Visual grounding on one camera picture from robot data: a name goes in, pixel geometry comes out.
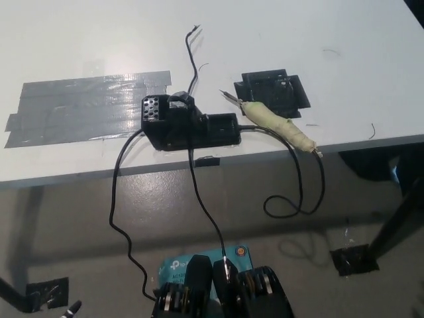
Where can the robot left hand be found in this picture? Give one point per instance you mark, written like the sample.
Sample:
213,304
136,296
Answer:
71,309

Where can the tape-wrapped soldering iron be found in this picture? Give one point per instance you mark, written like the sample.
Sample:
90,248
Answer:
281,122

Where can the black robot torso blocks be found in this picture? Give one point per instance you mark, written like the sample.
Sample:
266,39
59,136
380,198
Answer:
198,281

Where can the black soldering station base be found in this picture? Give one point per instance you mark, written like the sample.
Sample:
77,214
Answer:
185,132

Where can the black floor tape patch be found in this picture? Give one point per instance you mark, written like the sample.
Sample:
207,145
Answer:
351,261
46,293

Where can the black table leg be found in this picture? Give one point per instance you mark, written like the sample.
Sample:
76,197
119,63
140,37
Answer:
397,218
13,293

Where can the teal tp-link box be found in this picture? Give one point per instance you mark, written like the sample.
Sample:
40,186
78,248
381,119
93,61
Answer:
175,268

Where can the small black tape strip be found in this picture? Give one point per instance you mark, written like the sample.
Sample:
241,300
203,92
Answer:
207,162

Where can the black square plastic tray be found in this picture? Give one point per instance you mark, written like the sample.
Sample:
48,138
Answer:
265,86

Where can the grey duct tape patch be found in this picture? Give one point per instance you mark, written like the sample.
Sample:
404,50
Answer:
83,106

